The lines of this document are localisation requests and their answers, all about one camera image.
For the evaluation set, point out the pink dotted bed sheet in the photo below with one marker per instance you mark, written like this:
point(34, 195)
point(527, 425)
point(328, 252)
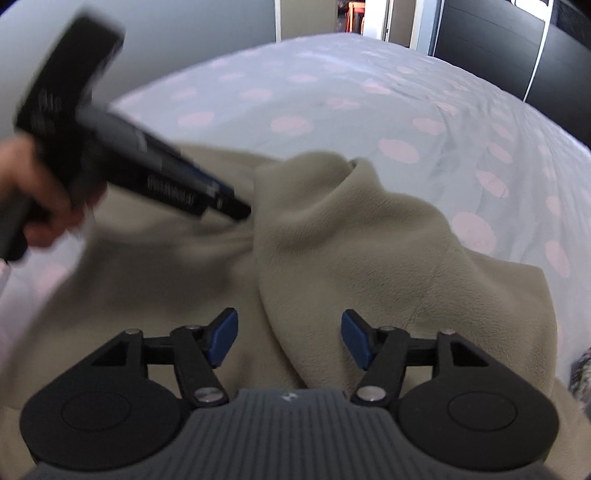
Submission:
point(369, 101)

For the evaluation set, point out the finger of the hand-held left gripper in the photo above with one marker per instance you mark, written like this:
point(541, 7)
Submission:
point(226, 201)

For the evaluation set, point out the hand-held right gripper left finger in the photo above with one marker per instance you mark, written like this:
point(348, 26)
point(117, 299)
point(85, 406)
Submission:
point(224, 339)

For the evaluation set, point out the white door frame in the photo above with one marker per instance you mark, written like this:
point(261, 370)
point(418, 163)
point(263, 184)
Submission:
point(418, 23)

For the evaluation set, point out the person's left hand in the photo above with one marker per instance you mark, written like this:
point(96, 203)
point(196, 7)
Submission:
point(53, 221)

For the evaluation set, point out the dark wardrobe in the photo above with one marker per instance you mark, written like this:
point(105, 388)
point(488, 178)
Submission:
point(489, 37)

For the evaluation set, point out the dark floral patterned cloth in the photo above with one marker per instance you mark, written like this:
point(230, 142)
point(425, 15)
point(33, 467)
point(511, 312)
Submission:
point(582, 374)

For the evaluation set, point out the beige fleece sweater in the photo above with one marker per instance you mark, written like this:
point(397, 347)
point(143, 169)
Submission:
point(369, 254)

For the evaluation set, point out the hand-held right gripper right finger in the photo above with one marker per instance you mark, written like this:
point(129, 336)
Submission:
point(354, 339)

